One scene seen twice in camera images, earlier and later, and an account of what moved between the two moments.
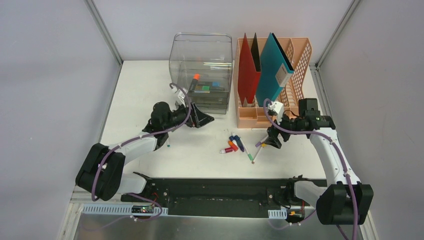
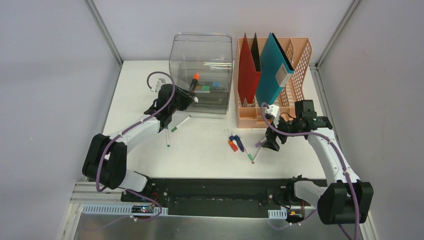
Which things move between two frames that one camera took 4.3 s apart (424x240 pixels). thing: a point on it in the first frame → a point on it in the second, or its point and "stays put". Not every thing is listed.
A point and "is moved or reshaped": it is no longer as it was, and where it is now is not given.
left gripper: x=192 y=116 → x=185 y=99
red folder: x=248 y=78 stays put
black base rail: x=215 y=198 stays put
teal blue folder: x=275 y=71 stays put
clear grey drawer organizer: x=201 y=63 stays put
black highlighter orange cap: x=196 y=76 is moved or reshaped
